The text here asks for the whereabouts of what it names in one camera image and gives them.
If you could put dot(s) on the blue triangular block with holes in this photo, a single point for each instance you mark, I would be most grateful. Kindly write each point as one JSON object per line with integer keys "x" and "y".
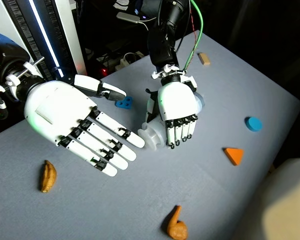
{"x": 123, "y": 103}

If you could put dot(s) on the grey table cloth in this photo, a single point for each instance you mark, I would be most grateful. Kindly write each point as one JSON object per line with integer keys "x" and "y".
{"x": 140, "y": 195}

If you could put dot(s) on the white column with light strip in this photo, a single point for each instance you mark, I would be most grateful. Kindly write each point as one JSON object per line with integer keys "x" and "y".
{"x": 65, "y": 37}

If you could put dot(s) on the clear plastic cup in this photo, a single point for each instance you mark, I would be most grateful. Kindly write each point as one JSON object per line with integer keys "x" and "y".
{"x": 151, "y": 133}

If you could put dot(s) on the silver usb hub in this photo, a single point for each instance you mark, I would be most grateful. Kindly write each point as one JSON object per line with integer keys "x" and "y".
{"x": 127, "y": 17}

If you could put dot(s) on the white power strip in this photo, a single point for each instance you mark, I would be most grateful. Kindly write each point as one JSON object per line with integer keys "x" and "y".
{"x": 126, "y": 60}

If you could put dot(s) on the toy chicken drumstick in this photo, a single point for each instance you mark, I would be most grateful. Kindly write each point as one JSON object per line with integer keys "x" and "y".
{"x": 177, "y": 227}

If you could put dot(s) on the plain wooden block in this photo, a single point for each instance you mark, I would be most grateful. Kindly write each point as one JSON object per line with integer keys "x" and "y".
{"x": 204, "y": 59}

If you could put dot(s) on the orange triangle block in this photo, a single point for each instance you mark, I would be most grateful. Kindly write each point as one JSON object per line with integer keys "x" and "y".
{"x": 234, "y": 155}

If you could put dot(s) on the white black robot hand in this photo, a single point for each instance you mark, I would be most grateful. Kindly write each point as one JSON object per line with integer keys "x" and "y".
{"x": 177, "y": 102}
{"x": 60, "y": 107}

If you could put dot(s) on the blue round disc block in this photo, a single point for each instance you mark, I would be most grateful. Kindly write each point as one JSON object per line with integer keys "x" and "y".
{"x": 253, "y": 123}

